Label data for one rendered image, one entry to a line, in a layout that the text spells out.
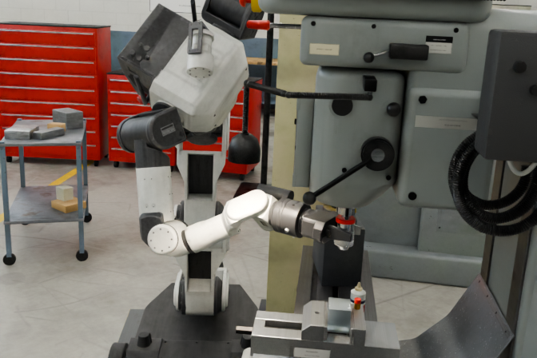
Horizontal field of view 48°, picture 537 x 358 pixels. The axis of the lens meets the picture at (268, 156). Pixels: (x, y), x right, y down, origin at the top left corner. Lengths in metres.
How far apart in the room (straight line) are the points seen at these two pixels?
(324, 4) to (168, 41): 0.59
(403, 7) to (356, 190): 0.40
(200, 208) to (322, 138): 0.81
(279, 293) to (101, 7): 8.32
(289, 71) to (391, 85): 1.86
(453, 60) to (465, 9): 0.10
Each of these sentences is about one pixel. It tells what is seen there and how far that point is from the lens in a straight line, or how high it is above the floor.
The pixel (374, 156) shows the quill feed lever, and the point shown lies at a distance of 1.27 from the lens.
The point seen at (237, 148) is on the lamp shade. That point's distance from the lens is 1.32.
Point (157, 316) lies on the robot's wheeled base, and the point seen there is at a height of 0.57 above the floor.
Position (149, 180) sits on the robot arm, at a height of 1.30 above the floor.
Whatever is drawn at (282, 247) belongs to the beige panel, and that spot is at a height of 0.47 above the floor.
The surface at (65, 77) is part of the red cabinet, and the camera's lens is 6.55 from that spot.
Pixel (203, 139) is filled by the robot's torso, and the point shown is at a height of 1.31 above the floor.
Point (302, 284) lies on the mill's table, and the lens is 1.88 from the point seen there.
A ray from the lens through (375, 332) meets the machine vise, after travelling 1.53.
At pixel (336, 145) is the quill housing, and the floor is 1.46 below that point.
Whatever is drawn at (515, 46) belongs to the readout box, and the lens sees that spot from 1.04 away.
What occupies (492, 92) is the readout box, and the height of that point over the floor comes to 1.63.
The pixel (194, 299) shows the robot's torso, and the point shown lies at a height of 0.71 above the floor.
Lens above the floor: 1.75
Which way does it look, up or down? 14 degrees down
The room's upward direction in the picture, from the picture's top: 3 degrees clockwise
